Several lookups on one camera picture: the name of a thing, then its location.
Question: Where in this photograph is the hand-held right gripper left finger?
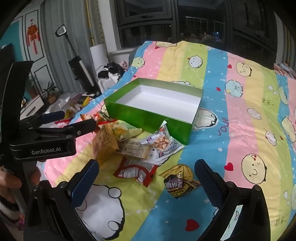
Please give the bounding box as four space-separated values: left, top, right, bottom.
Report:
24 159 100 241

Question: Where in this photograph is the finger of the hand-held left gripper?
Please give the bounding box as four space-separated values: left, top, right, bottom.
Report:
34 118 97 140
20 110 65 127

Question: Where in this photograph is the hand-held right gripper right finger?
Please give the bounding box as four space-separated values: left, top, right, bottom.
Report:
194 159 277 241

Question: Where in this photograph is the red cartoon snack packet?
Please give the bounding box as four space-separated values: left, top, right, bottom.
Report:
96 111 117 127

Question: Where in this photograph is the orange yellow snack packet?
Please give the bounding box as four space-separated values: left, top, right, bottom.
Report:
92 124 119 164

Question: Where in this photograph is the gold black snack packet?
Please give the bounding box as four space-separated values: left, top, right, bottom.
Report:
159 164 201 200

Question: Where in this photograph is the yellow green chip packet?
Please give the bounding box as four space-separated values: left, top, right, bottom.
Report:
111 120 142 142

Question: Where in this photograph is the clear biscuit packet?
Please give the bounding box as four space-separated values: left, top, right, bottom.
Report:
116 138 153 160

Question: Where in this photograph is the white peanut snack packet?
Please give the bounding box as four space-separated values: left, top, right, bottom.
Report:
140 120 184 164

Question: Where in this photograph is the green cardboard box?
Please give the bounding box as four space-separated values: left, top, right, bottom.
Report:
103 78 204 145

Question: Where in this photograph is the person's left forearm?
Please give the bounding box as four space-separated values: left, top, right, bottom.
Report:
0 196 26 230

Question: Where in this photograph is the person's left hand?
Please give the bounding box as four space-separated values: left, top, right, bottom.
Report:
0 162 42 200

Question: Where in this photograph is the pile of scattered packaging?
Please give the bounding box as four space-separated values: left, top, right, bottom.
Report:
45 93 96 123

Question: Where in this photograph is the potted green plant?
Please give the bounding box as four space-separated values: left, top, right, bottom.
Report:
42 81 58 103
25 75 39 99

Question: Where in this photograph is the white low cabinet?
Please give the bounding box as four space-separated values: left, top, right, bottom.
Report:
20 95 48 116

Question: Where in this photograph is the upright floor washer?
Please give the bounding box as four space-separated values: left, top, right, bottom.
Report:
55 25 102 96

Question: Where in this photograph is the grey curtain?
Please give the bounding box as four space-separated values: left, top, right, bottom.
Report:
40 0 102 93

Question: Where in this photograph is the pile of black white clothes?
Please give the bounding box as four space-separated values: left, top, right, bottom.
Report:
97 61 129 93

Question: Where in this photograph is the white cylinder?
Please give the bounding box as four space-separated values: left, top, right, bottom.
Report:
90 44 109 70

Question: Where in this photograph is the red knot ornament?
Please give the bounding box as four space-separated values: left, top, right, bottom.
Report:
26 20 41 55

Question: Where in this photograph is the striped cartoon blanket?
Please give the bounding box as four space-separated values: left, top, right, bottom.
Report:
44 40 296 241

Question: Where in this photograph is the yellow vertical pipe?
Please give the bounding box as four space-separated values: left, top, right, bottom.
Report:
85 0 95 47

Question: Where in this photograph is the dark framed window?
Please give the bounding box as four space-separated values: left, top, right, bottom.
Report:
114 0 278 58

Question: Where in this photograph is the pink patterned cloth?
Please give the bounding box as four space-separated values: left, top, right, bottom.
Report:
274 62 296 79

